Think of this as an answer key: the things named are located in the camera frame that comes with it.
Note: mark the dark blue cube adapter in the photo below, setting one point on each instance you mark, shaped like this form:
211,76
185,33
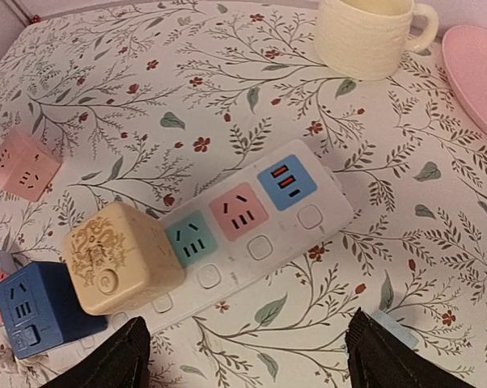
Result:
40,310

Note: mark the pink plate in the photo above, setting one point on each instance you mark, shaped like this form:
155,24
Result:
464,51

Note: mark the cream ribbed mug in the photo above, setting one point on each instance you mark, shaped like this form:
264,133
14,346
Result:
366,39

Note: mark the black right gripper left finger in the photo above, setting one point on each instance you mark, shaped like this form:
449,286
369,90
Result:
120,361

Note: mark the beige dragon cube adapter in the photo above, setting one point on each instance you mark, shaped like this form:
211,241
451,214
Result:
120,259

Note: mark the white power strip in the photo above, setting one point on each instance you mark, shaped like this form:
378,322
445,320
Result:
245,227

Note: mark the floral tablecloth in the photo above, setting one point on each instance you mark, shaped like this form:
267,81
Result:
153,104

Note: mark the light blue small plug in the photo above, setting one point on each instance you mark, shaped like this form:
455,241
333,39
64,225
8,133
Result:
403,334

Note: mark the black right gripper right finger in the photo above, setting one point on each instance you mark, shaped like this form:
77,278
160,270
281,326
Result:
376,358

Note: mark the pink cube socket adapter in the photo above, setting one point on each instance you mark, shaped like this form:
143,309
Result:
27,166

